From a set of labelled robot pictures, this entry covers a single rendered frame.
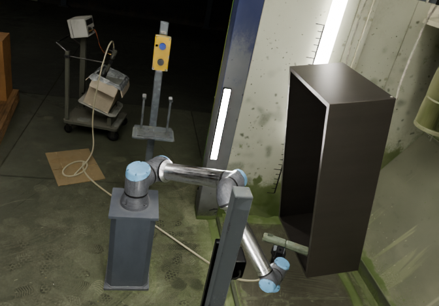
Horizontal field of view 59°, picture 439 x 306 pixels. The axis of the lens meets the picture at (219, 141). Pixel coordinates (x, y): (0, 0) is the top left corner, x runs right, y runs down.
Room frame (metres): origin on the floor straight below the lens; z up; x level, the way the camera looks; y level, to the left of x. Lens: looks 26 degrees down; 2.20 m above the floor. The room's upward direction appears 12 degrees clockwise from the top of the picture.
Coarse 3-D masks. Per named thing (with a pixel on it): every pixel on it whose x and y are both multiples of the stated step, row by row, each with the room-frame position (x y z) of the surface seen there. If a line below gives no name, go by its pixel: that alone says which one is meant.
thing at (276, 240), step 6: (264, 234) 2.05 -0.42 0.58; (270, 234) 2.04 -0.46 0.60; (264, 240) 2.03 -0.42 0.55; (270, 240) 2.02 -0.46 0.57; (276, 240) 2.02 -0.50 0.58; (282, 240) 2.03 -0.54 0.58; (288, 246) 2.00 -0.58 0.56; (294, 246) 2.00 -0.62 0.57; (300, 246) 2.01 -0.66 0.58; (306, 246) 2.02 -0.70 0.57; (300, 252) 1.99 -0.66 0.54; (306, 252) 1.98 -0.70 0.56
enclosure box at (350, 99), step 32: (320, 64) 2.41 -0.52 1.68; (288, 96) 2.36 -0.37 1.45; (320, 96) 1.90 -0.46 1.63; (352, 96) 1.89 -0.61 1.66; (384, 96) 1.90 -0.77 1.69; (288, 128) 2.40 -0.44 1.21; (320, 128) 2.46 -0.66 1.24; (352, 128) 1.83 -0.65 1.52; (384, 128) 1.88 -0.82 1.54; (288, 160) 2.42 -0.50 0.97; (320, 160) 1.83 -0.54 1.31; (352, 160) 1.85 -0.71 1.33; (288, 192) 2.44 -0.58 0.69; (320, 192) 1.82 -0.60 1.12; (352, 192) 1.87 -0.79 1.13; (288, 224) 2.36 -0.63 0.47; (320, 224) 1.85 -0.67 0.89; (352, 224) 1.90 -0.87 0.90; (320, 256) 1.87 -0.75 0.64; (352, 256) 1.93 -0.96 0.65
